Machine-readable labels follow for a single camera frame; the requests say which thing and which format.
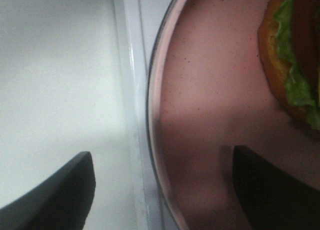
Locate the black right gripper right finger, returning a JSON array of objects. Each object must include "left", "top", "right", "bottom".
[{"left": 232, "top": 145, "right": 320, "bottom": 230}]

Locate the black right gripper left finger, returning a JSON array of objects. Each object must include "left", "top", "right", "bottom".
[{"left": 0, "top": 151, "right": 96, "bottom": 230}]

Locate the pink round plate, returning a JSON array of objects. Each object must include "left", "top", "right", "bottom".
[{"left": 160, "top": 0, "right": 320, "bottom": 230}]

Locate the burger with lettuce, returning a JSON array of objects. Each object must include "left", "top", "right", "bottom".
[{"left": 257, "top": 0, "right": 320, "bottom": 130}]

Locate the white microwave oven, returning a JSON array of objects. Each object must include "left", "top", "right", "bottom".
[{"left": 0, "top": 0, "right": 176, "bottom": 230}]

